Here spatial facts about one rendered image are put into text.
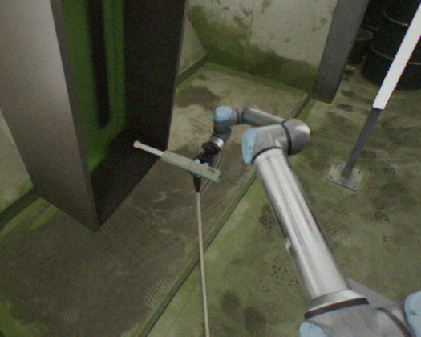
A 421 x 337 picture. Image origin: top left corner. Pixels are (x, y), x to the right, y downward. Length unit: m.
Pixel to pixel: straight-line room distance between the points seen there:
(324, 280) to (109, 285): 1.19
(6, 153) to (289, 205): 1.71
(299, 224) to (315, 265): 0.11
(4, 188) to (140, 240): 0.89
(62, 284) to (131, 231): 0.46
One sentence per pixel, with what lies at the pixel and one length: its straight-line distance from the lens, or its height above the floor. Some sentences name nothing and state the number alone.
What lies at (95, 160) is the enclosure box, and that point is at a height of 0.51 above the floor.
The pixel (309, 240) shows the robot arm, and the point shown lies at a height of 0.91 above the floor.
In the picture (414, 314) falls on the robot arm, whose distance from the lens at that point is 0.88.
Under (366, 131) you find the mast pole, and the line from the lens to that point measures 2.08.
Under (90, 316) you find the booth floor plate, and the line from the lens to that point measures 1.74.
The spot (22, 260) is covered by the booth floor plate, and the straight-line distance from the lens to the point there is 2.03.
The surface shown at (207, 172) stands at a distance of 1.43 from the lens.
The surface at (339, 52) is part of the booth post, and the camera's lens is 2.78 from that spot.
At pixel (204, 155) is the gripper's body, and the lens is 1.56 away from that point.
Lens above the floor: 1.63
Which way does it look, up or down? 43 degrees down
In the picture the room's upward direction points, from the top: 4 degrees counter-clockwise
